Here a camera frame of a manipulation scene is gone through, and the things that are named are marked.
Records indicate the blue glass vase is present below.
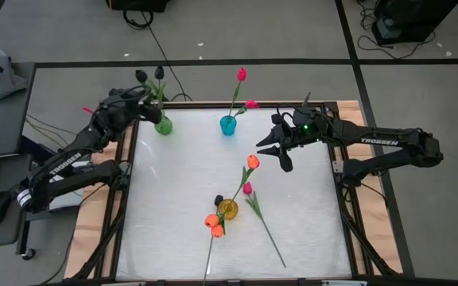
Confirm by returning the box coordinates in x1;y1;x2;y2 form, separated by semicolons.
219;114;238;137

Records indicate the pink artificial tulip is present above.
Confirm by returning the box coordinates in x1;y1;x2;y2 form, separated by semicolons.
227;67;248;122
231;99;261;120
243;181;288;269

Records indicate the black artificial tulip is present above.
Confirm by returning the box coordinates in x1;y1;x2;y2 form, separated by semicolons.
203;194;225;286
134;69;165;120

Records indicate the black computer tower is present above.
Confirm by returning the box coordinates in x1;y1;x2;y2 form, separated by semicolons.
371;0;458;45

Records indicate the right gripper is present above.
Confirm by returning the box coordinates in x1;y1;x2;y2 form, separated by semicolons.
255;106;320;173

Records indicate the black metal table frame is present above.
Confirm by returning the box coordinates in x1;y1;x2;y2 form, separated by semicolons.
64;100;404;286

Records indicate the yellow textured glass vase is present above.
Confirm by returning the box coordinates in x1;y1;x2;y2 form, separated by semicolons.
217;198;239;221

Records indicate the white box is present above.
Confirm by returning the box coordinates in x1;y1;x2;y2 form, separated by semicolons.
48;186;83;212

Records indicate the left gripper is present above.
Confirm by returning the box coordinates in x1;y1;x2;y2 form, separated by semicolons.
95;87;162;138

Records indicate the black equipment case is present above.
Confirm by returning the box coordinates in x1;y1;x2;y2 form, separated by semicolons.
105;0;171;13

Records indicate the green textured glass vase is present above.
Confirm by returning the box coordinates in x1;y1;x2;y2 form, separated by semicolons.
153;110;173;136

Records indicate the black floor cable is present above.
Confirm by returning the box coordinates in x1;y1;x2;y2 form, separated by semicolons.
122;6;193;102

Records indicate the grey desk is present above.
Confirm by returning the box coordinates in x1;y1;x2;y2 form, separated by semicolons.
0;61;36;251

